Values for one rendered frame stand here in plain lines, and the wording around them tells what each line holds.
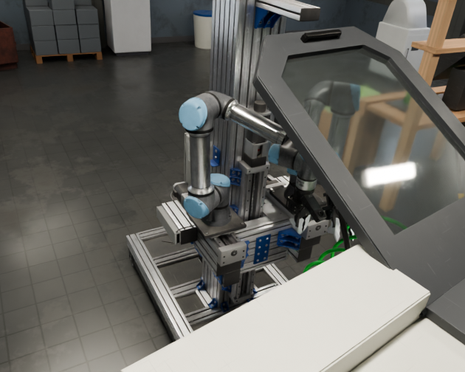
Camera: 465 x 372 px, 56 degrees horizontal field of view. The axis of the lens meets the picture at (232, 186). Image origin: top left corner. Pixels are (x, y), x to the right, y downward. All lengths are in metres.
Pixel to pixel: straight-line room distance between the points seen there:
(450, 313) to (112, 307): 2.37
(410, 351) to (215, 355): 0.46
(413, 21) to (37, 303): 7.29
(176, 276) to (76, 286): 0.75
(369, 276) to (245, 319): 0.35
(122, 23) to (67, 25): 0.97
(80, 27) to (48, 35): 0.54
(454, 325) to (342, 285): 0.27
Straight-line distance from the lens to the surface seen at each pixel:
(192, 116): 1.71
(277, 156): 1.62
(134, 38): 8.79
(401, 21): 8.54
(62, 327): 3.12
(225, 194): 2.01
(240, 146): 2.17
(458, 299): 1.27
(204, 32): 9.48
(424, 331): 1.19
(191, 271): 3.06
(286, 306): 1.02
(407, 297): 1.13
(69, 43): 8.45
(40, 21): 8.32
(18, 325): 3.21
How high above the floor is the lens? 2.27
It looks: 31 degrees down
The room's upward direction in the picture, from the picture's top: 4 degrees clockwise
